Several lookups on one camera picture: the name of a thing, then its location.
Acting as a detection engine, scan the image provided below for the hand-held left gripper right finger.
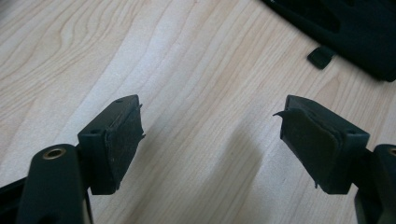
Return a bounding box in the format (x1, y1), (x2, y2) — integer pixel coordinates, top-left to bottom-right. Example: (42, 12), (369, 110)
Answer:
(273, 94), (371, 195)

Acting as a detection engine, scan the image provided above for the black equipment base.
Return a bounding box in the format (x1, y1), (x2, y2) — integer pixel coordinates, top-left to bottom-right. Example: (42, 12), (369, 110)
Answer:
(261, 0), (396, 83)

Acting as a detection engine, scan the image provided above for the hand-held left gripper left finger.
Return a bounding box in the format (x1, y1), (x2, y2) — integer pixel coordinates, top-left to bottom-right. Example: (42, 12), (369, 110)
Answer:
(77, 94), (147, 196)

